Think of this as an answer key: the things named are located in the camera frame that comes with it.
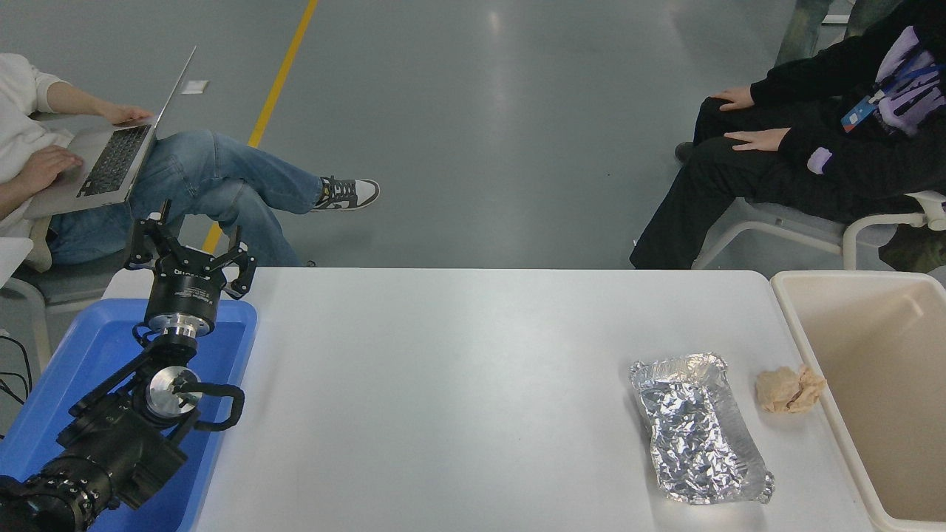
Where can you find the person's right hand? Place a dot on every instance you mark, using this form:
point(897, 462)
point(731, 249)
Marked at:
point(44, 164)
point(737, 97)

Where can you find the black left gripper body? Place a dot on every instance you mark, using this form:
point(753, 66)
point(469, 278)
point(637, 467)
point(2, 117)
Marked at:
point(185, 292)

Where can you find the silver laptop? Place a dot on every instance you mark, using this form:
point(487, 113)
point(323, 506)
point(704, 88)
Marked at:
point(111, 159)

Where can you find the grey chair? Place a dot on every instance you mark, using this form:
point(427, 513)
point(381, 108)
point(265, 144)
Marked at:
point(66, 281)

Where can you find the large pale bin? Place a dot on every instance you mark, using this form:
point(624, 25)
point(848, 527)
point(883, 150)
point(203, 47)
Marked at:
point(887, 384)

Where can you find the seated person with laptop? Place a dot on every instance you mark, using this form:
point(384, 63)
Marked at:
point(207, 177)

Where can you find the person's left hand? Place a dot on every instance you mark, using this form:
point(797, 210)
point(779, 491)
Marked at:
point(760, 139)
point(127, 113)

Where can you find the crumpled foil tray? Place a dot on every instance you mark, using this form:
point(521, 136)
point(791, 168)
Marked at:
point(695, 428)

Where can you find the crumpled tan paper ball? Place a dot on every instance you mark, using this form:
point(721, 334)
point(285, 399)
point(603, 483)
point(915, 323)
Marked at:
point(787, 390)

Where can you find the blue plastic tray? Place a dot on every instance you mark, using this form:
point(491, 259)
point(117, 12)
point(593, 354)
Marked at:
point(96, 347)

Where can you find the standing person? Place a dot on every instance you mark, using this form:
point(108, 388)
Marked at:
point(802, 26)

